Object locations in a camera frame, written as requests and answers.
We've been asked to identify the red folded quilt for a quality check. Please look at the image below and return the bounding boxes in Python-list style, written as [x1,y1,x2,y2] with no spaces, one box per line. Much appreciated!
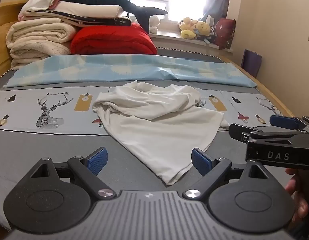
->
[70,23,158,55]

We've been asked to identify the white folded bedding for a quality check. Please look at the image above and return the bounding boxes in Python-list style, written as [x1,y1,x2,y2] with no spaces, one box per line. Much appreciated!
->
[19,9,133,28]

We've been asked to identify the printed grey bedsheet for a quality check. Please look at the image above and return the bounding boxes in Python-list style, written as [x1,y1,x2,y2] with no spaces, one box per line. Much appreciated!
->
[0,55,309,232]

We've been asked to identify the white folded quilt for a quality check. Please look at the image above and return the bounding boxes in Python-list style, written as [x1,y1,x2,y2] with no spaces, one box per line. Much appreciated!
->
[56,1,124,19]

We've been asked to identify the white plush toy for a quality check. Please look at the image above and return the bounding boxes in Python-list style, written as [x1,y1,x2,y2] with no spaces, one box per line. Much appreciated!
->
[148,15,161,34]

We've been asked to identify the white folded cloth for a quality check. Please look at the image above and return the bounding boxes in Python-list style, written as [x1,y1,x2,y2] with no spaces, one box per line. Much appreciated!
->
[22,0,66,12]

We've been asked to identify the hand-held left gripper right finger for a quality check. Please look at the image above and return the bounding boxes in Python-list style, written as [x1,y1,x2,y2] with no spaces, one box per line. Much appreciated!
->
[183,148,273,201]

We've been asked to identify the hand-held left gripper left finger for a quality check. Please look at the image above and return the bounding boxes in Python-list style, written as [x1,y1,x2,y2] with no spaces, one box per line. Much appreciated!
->
[29,147,116,201]

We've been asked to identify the yellow-headed plush doll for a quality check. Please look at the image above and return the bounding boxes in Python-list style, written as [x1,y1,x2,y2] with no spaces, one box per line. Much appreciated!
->
[195,21,212,37]

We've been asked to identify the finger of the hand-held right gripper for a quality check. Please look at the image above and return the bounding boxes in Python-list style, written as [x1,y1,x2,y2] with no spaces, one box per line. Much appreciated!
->
[269,115,305,131]
[229,123,301,145]

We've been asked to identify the purple board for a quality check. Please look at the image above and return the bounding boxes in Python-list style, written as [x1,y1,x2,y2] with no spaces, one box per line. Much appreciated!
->
[241,49,262,78]

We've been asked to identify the yellow plush toy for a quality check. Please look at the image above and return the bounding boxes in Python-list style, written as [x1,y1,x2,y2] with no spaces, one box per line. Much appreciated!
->
[179,17,198,39]

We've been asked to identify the cream folded blanket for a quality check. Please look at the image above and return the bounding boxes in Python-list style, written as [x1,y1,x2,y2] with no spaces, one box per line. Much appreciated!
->
[10,39,71,71]
[6,17,78,49]

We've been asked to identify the wooden bed frame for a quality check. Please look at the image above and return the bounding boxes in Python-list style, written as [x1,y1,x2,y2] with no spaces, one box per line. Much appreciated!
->
[226,55,295,118]

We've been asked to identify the light blue patterned sheet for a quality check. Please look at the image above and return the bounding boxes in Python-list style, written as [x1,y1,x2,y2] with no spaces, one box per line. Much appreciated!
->
[4,54,258,89]

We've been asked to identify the white t-shirt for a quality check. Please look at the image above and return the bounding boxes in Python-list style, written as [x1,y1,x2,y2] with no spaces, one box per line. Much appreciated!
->
[92,80,230,186]

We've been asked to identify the dark red cushion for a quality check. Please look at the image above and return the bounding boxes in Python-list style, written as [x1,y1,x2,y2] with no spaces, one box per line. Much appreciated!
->
[214,17,237,50]

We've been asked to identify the wooden headboard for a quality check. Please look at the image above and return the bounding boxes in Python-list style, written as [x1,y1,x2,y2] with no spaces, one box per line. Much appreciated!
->
[0,0,29,81]

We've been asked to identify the person's right hand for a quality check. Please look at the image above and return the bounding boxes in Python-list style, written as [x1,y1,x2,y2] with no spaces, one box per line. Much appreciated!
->
[284,167,309,223]

